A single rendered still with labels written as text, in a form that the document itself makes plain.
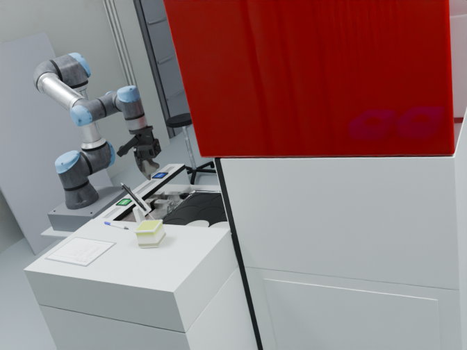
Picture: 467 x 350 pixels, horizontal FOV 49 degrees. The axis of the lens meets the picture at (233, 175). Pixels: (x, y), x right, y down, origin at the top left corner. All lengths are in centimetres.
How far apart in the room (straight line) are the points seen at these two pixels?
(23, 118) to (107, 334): 288
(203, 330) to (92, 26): 423
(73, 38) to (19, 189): 168
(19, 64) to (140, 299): 322
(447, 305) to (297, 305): 47
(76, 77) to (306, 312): 133
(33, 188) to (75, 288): 267
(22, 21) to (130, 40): 126
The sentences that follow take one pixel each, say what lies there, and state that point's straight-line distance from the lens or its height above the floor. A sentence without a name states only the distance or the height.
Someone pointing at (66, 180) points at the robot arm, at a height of 105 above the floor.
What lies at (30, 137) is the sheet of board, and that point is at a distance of 442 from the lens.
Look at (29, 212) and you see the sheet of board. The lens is 432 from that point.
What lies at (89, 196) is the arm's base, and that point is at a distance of 238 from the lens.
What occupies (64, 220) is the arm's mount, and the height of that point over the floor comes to 88.
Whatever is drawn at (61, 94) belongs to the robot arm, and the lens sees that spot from 205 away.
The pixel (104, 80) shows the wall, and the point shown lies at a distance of 548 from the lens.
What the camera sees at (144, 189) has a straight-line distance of 224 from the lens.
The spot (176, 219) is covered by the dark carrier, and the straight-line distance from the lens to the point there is 202.
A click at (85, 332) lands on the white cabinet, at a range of 187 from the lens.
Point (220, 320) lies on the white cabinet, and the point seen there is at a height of 72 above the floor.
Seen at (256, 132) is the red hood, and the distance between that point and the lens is 149.
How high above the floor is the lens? 176
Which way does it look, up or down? 22 degrees down
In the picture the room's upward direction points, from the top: 12 degrees counter-clockwise
